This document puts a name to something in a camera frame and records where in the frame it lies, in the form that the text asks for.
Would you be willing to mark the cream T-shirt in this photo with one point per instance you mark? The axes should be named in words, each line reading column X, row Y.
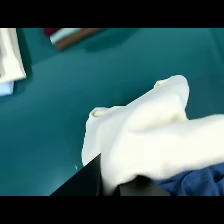
column 150, row 133

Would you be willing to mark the red garment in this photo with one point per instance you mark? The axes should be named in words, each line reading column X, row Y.
column 50, row 31

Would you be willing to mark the white garment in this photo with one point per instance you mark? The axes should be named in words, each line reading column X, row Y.
column 9, row 56

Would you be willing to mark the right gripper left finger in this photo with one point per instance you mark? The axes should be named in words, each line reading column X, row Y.
column 87, row 180

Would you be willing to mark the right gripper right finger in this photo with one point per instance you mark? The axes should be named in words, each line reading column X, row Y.
column 141, row 187

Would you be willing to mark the light blue garment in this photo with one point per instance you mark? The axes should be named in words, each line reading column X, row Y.
column 6, row 88

